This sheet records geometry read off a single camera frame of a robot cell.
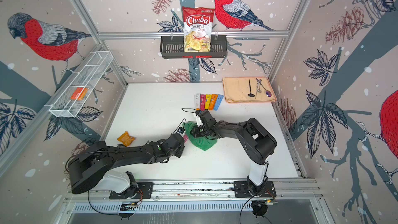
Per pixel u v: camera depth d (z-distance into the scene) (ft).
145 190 2.40
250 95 3.71
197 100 3.53
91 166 1.41
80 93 2.25
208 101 3.52
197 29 2.80
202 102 3.50
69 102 2.33
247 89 3.78
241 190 2.39
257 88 3.86
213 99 3.54
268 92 3.74
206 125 2.44
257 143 1.59
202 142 2.79
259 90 3.74
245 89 3.79
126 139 2.95
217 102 3.50
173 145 2.22
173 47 3.11
